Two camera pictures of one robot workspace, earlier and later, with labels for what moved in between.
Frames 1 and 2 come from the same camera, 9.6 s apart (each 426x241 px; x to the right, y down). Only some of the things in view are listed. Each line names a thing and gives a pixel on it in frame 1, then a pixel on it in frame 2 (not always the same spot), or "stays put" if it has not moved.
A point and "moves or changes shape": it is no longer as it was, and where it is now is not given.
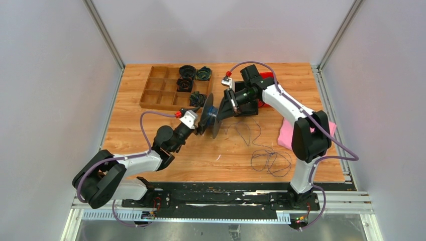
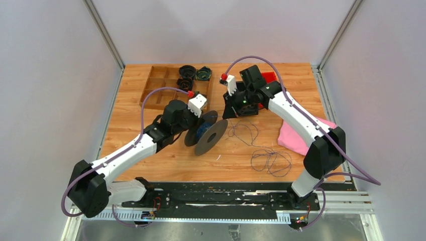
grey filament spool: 211,114 moves or changes shape
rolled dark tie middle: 185,85 stays put
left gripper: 201,126 → 198,121
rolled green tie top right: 204,73 stays put
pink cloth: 285,132 stays put
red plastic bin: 261,103 stays put
